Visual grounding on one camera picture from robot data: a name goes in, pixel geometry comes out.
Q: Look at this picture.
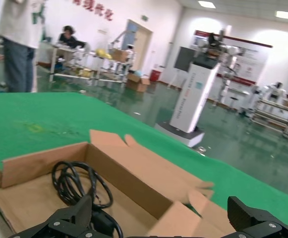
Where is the person in white shirt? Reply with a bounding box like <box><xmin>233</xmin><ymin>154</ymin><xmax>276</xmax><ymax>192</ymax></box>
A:
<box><xmin>0</xmin><ymin>0</ymin><xmax>47</xmax><ymax>93</ymax></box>

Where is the small cardboard carton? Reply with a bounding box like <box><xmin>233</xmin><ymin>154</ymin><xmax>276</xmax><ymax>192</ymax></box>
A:
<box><xmin>111</xmin><ymin>48</ymin><xmax>128</xmax><ymax>61</ymax></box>

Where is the small white humanoid robot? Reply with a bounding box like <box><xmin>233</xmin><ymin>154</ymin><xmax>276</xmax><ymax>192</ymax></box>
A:
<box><xmin>125</xmin><ymin>44</ymin><xmax>136</xmax><ymax>61</ymax></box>

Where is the beige door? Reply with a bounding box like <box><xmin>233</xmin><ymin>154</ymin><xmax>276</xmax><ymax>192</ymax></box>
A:
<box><xmin>125</xmin><ymin>19</ymin><xmax>153</xmax><ymax>75</ymax></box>

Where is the red white poster board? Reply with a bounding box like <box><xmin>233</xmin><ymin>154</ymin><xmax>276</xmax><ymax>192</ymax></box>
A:
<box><xmin>192</xmin><ymin>29</ymin><xmax>273</xmax><ymax>86</ymax></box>

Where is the black panel on stand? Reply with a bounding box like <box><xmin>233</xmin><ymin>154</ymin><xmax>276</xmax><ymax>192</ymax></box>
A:
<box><xmin>168</xmin><ymin>46</ymin><xmax>196</xmax><ymax>89</ymax></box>

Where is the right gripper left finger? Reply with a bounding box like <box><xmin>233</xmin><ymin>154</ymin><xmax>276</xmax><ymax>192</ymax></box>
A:
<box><xmin>9</xmin><ymin>195</ymin><xmax>97</xmax><ymax>238</ymax></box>

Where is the green table cloth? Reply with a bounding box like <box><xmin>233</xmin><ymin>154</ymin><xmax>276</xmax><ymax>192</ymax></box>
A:
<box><xmin>0</xmin><ymin>92</ymin><xmax>288</xmax><ymax>225</ymax></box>

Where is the cardboard box with torn rim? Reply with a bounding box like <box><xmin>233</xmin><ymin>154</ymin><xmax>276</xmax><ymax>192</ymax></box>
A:
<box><xmin>0</xmin><ymin>128</ymin><xmax>215</xmax><ymax>238</ymax></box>

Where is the yellow bags pile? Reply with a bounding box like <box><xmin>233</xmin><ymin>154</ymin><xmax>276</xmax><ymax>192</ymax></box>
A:
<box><xmin>95</xmin><ymin>48</ymin><xmax>113</xmax><ymax>60</ymax></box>

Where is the person in black shirt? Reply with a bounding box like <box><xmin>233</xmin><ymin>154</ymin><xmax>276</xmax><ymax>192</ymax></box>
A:
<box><xmin>58</xmin><ymin>25</ymin><xmax>86</xmax><ymax>49</ymax></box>

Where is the red bin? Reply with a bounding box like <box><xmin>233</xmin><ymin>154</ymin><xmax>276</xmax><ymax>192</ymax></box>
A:
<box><xmin>150</xmin><ymin>69</ymin><xmax>162</xmax><ymax>82</ymax></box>

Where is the white pipe workbench rack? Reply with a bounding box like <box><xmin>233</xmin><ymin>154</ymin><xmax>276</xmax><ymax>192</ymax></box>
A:
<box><xmin>251</xmin><ymin>98</ymin><xmax>288</xmax><ymax>143</ymax></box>

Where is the white side table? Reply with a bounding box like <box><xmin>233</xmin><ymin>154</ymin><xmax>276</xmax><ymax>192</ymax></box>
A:
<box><xmin>227</xmin><ymin>88</ymin><xmax>250</xmax><ymax>110</ymax></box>

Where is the brown cardboard box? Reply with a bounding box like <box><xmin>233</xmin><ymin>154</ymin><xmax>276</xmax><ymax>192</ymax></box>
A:
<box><xmin>147</xmin><ymin>189</ymin><xmax>236</xmax><ymax>238</ymax></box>

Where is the white crane frame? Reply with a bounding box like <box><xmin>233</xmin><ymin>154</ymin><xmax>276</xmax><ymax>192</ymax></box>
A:
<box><xmin>108</xmin><ymin>29</ymin><xmax>139</xmax><ymax>52</ymax></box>

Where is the open cardboard shipping box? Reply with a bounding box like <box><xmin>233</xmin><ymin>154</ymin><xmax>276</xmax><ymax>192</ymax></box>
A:
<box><xmin>126</xmin><ymin>72</ymin><xmax>151</xmax><ymax>93</ymax></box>

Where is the white desk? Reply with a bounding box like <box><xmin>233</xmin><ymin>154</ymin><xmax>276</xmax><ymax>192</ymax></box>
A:
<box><xmin>38</xmin><ymin>39</ymin><xmax>87</xmax><ymax>82</ymax></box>

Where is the black power cable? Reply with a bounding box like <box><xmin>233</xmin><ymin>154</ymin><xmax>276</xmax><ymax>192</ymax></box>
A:
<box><xmin>52</xmin><ymin>161</ymin><xmax>124</xmax><ymax>238</ymax></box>

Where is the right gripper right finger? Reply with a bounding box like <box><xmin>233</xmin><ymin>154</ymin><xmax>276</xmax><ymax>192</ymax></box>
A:
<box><xmin>227</xmin><ymin>196</ymin><xmax>288</xmax><ymax>238</ymax></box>

